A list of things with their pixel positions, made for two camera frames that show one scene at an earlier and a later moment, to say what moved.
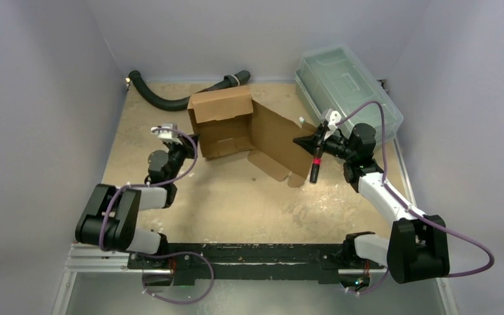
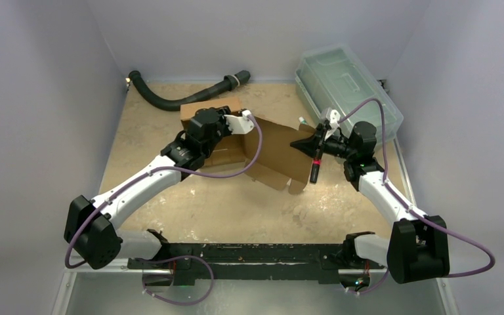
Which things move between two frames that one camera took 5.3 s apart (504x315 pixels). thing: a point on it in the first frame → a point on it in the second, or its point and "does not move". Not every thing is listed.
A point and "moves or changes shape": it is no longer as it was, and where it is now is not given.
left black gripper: x=188 y=146 → x=224 y=111
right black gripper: x=319 y=142 does not move
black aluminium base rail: x=185 y=264 does not move
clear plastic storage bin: x=337 y=78 does not move
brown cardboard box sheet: x=228 y=121 moves or changes shape
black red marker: x=315 y=168 does not move
